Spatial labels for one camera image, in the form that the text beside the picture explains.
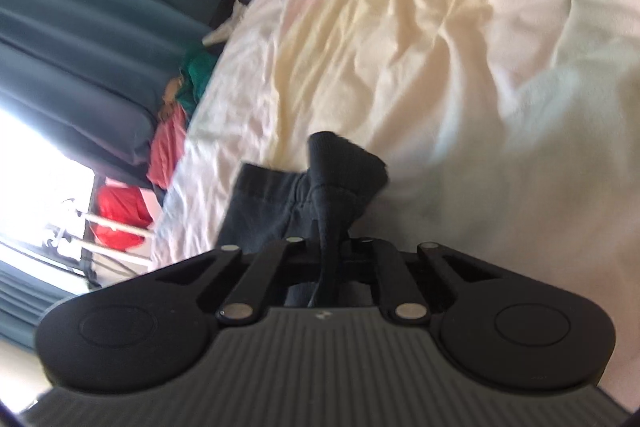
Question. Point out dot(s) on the pink cloth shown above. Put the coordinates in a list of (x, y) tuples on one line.
[(167, 147)]

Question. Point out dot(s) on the window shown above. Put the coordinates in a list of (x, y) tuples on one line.
[(35, 177)]

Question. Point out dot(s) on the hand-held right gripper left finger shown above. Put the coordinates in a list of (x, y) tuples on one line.
[(292, 248)]

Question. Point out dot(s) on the pastel bed sheet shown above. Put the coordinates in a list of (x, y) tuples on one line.
[(450, 57)]

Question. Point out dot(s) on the black pants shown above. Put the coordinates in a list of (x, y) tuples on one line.
[(270, 207)]

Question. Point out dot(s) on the red cloth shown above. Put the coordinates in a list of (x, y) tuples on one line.
[(122, 217)]

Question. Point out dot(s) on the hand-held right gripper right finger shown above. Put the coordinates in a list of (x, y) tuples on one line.
[(372, 252)]

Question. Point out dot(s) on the white drying rack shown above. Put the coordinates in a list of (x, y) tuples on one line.
[(115, 227)]

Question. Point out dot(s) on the green cloth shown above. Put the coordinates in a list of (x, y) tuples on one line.
[(200, 77)]

